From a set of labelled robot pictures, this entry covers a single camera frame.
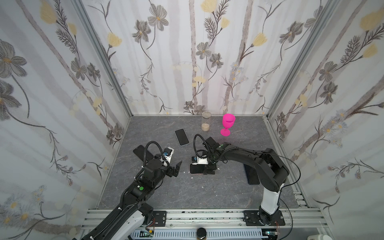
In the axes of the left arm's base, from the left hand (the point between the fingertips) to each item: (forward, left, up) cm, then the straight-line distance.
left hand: (171, 154), depth 78 cm
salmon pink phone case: (-5, -13, -17) cm, 22 cm away
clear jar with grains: (+30, -22, -9) cm, 38 cm away
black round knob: (-35, -15, -7) cm, 38 cm away
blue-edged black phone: (-6, -14, -7) cm, 17 cm away
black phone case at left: (+12, +24, -19) cm, 33 cm away
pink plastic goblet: (+25, -36, -2) cm, 44 cm away
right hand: (+3, -17, -12) cm, 21 cm away
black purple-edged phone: (+24, -5, -19) cm, 31 cm away
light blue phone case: (+21, -2, -17) cm, 27 cm away
